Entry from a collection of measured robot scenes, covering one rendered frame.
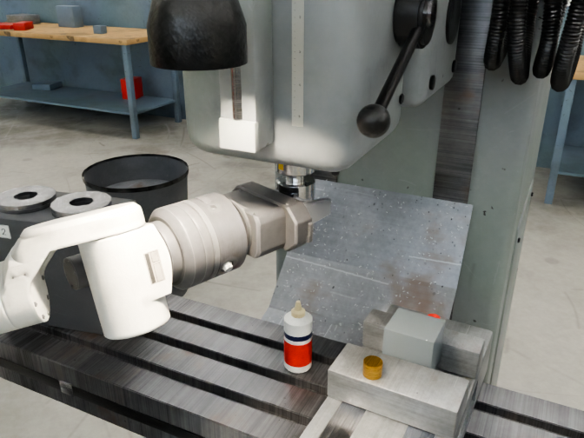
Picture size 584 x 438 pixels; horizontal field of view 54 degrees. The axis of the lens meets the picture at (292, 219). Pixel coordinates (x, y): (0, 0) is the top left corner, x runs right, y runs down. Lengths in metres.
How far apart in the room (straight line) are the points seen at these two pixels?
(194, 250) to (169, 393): 0.32
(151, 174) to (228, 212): 2.38
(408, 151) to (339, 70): 0.51
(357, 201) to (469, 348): 0.42
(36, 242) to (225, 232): 0.18
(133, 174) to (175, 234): 2.41
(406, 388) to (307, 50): 0.37
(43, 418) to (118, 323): 1.82
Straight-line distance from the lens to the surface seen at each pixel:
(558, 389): 2.53
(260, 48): 0.54
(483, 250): 1.06
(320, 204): 0.68
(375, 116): 0.51
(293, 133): 0.57
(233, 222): 0.59
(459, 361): 0.76
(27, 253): 0.56
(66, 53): 7.02
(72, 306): 0.97
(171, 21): 0.42
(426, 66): 0.72
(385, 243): 1.05
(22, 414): 2.42
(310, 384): 0.85
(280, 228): 0.63
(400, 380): 0.69
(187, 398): 0.83
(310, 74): 0.55
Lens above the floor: 1.51
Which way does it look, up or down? 24 degrees down
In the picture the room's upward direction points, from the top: straight up
